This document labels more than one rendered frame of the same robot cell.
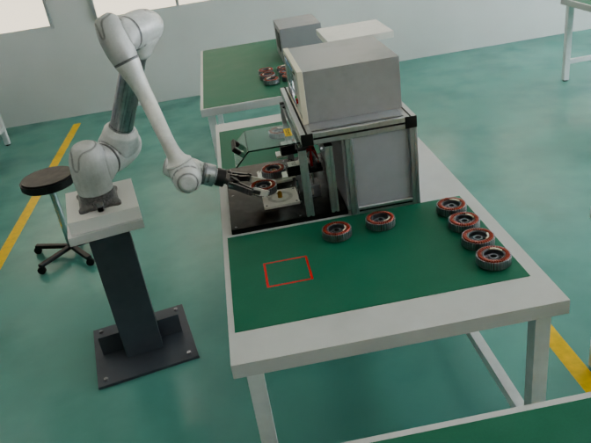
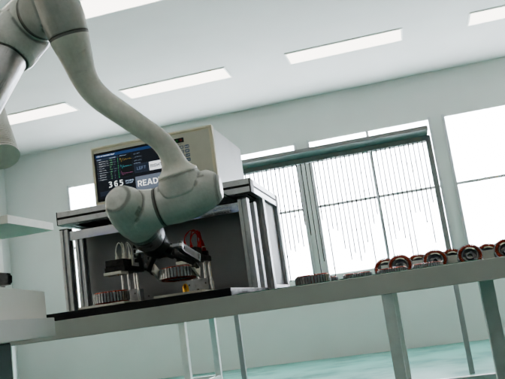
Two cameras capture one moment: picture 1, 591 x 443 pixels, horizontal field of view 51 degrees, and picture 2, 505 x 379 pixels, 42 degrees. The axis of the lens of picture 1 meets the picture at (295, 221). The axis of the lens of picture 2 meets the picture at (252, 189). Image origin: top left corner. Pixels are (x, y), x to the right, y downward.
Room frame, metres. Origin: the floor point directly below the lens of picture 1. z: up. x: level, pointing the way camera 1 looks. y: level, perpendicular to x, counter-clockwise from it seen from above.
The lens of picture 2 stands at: (1.60, 1.92, 0.71)
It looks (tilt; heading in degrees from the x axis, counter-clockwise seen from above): 10 degrees up; 286
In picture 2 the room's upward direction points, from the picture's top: 8 degrees counter-clockwise
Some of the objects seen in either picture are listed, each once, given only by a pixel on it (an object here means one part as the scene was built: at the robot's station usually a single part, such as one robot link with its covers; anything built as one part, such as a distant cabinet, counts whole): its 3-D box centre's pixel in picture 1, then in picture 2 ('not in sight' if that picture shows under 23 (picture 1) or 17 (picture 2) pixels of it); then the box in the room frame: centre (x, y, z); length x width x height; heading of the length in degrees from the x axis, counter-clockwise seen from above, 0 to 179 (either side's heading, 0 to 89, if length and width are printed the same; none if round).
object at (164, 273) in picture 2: (263, 187); (178, 273); (2.38, 0.11, 0.84); 0.11 x 0.11 x 0.04
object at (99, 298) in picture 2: (273, 170); (111, 297); (2.63, 0.06, 0.80); 0.11 x 0.11 x 0.04
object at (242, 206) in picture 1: (280, 189); (151, 305); (2.51, 0.04, 0.76); 0.64 x 0.47 x 0.02; 4
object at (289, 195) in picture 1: (280, 198); (186, 295); (2.39, 0.05, 0.78); 0.15 x 0.15 x 0.01; 4
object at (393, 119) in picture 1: (341, 105); (173, 210); (2.53, -0.26, 1.09); 0.68 x 0.44 x 0.05; 4
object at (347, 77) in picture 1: (339, 76); (173, 175); (2.52, -0.27, 1.22); 0.44 x 0.39 x 0.20; 4
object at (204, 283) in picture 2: (313, 187); (200, 287); (2.40, -0.10, 0.80); 0.08 x 0.05 x 0.06; 4
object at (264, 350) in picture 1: (332, 187); (178, 314); (2.52, -0.19, 0.72); 2.20 x 1.01 x 0.05; 4
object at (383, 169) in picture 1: (383, 170); (273, 247); (2.21, -0.36, 0.91); 0.28 x 0.03 x 0.32; 94
